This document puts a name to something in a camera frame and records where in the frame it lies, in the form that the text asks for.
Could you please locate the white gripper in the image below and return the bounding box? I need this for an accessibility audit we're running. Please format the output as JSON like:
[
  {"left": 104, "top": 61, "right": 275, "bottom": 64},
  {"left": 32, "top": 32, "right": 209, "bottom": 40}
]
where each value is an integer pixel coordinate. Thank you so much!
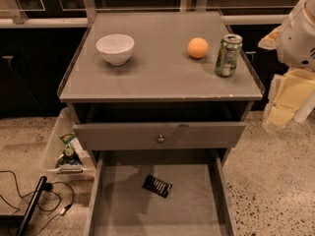
[{"left": 258, "top": 0, "right": 315, "bottom": 132}]

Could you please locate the black rxbar chocolate bar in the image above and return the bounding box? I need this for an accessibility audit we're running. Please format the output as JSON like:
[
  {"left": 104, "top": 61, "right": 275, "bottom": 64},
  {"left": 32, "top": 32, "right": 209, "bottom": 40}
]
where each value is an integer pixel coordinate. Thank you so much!
[{"left": 142, "top": 175, "right": 172, "bottom": 199}]

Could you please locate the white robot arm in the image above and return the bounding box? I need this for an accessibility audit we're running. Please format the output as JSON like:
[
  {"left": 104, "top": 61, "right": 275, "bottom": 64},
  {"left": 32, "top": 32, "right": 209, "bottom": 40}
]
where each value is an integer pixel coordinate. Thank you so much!
[{"left": 258, "top": 0, "right": 315, "bottom": 128}]

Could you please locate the round drawer knob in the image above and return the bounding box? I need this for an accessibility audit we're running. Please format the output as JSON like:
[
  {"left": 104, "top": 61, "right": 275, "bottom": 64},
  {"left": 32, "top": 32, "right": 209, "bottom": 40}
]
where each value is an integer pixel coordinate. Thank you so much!
[{"left": 157, "top": 135, "right": 165, "bottom": 144}]

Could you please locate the grey drawer cabinet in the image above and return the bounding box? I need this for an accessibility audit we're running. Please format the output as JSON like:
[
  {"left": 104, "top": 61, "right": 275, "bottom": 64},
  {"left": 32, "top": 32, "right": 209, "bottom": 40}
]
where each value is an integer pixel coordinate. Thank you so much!
[{"left": 56, "top": 11, "right": 266, "bottom": 169}]

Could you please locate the grey top drawer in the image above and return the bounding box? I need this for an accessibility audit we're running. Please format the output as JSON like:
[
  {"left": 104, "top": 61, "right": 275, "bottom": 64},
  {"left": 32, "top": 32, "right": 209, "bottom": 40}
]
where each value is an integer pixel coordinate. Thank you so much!
[{"left": 73, "top": 122, "right": 245, "bottom": 150}]

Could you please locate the grey open middle drawer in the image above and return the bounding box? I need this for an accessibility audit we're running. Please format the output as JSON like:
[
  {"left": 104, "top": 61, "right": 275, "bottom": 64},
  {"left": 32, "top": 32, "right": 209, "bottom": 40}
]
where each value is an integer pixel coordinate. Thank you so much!
[{"left": 84, "top": 149, "right": 237, "bottom": 236}]

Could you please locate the green soda can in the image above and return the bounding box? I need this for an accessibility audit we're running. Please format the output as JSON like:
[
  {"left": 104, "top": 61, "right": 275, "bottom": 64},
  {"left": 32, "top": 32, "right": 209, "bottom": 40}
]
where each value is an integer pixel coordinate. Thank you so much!
[{"left": 215, "top": 33, "right": 243, "bottom": 77}]

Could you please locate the orange fruit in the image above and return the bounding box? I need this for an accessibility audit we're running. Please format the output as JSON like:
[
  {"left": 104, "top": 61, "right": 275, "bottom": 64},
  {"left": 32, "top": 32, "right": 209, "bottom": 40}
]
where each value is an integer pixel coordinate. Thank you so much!
[{"left": 187, "top": 37, "right": 209, "bottom": 59}]

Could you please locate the white ceramic bowl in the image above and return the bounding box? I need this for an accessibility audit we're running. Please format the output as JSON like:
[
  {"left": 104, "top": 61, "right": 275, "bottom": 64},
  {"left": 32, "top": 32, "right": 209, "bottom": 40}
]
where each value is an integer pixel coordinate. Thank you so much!
[{"left": 95, "top": 34, "right": 135, "bottom": 66}]

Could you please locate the green snack bag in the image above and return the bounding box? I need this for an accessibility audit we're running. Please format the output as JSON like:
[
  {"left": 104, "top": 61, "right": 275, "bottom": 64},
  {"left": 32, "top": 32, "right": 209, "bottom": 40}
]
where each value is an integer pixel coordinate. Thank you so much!
[{"left": 55, "top": 133, "right": 82, "bottom": 168}]

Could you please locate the clear plastic bin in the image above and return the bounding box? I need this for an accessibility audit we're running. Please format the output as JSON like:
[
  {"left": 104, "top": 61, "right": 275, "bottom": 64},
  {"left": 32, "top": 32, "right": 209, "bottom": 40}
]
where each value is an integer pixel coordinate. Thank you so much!
[{"left": 40, "top": 108, "right": 95, "bottom": 181}]

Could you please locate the black flat bar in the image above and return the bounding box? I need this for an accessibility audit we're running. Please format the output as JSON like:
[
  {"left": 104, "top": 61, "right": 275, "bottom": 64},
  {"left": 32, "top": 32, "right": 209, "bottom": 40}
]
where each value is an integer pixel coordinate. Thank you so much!
[{"left": 15, "top": 176, "right": 47, "bottom": 236}]

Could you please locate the black cable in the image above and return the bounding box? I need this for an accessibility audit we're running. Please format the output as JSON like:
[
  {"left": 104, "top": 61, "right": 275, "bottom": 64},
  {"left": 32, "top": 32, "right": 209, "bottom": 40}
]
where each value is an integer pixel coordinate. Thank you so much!
[{"left": 0, "top": 170, "right": 76, "bottom": 236}]

